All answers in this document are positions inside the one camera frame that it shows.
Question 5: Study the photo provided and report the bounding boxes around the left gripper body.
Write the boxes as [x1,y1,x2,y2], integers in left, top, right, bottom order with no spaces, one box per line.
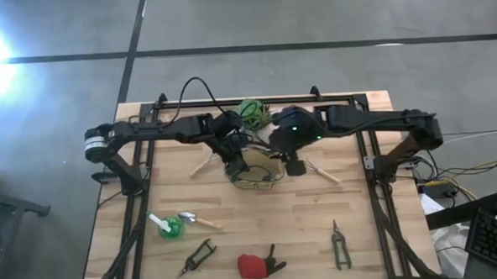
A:
[217,130,250,159]

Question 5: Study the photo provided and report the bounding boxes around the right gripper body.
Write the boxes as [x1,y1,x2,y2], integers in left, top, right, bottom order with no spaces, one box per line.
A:
[266,105,328,155]

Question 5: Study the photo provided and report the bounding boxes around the cream green gardening tote bag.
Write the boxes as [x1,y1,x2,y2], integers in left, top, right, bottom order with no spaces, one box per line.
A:
[224,144,286,192]

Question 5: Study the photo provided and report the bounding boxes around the bent-claw hand rake wooden handle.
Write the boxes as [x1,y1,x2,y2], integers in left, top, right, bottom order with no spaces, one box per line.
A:
[188,151,222,179]

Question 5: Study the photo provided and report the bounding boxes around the straight-tine hand fork wooden handle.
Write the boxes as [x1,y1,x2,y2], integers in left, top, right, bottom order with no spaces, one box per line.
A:
[305,157,343,187]

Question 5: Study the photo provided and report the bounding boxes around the hand trowel wooden handle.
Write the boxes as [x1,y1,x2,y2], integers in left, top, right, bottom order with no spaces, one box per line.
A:
[177,209,223,233]

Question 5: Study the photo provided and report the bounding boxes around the red black gardening gloves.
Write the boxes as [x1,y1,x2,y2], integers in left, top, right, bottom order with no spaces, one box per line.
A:
[235,242,288,279]

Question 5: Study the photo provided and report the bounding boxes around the green-handled pruning shears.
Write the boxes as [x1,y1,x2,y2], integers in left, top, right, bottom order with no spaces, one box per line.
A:
[175,237,219,279]

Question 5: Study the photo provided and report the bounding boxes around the white plastic bag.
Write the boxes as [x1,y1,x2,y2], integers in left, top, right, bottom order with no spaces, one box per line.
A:
[429,224,473,279]

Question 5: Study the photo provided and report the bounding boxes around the succulent in patterned pot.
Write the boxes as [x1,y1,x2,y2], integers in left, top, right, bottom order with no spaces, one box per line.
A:
[235,97,275,146]

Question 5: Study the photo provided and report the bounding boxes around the white paper sheet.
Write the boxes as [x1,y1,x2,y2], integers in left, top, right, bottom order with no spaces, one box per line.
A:
[418,192,446,217]

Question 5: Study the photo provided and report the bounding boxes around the black side desk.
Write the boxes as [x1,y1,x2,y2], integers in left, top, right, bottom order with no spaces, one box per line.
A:
[424,192,497,232]

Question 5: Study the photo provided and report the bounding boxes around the black keyboard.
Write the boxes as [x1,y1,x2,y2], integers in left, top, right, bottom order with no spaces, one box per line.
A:
[463,206,497,279]

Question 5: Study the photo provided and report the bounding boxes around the black metal stand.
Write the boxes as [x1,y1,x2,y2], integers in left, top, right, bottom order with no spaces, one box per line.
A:
[0,162,55,279]

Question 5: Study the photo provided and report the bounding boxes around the black aluminium table frame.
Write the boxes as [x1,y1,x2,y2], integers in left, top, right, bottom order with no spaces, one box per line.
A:
[73,79,442,279]

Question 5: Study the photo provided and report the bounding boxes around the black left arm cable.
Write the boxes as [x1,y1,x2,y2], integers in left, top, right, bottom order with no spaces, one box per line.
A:
[161,75,232,127]

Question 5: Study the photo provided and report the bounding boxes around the white floor cable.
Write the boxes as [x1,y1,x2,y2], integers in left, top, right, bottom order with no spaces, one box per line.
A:
[441,129,497,146]

